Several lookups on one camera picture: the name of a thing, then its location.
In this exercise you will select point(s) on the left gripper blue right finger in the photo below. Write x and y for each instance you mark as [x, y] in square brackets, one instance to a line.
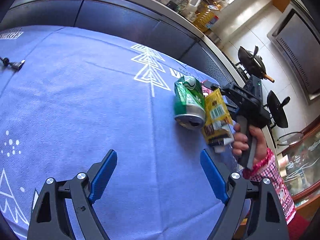
[217, 174]

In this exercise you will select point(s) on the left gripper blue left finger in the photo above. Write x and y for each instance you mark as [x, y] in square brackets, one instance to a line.
[99, 175]

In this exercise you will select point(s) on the yellow cat snack packet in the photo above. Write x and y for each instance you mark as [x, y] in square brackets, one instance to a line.
[217, 129]

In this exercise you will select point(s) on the crushed green beer can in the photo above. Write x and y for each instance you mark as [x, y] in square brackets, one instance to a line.
[189, 103]

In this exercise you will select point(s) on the pink checkered sleeve forearm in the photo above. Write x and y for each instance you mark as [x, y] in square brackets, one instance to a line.
[267, 168]

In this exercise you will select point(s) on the person right hand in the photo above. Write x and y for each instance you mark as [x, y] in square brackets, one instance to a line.
[240, 143]

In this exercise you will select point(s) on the black frying pan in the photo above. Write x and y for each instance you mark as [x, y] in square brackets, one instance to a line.
[277, 109]

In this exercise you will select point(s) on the glass pan lid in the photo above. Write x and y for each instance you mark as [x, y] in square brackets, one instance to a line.
[290, 139]

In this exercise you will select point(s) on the range hood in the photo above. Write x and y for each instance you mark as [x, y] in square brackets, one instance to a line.
[297, 39]

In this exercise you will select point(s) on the yellow cooking oil bottle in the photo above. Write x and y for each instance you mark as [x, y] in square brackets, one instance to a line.
[207, 17]

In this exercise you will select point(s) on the blue printed tablecloth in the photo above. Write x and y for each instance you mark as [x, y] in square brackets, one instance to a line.
[81, 93]

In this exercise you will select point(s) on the white plastic jug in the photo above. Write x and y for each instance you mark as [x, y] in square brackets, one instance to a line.
[190, 9]

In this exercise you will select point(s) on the black wok with handle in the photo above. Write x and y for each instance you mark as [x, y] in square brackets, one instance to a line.
[253, 63]

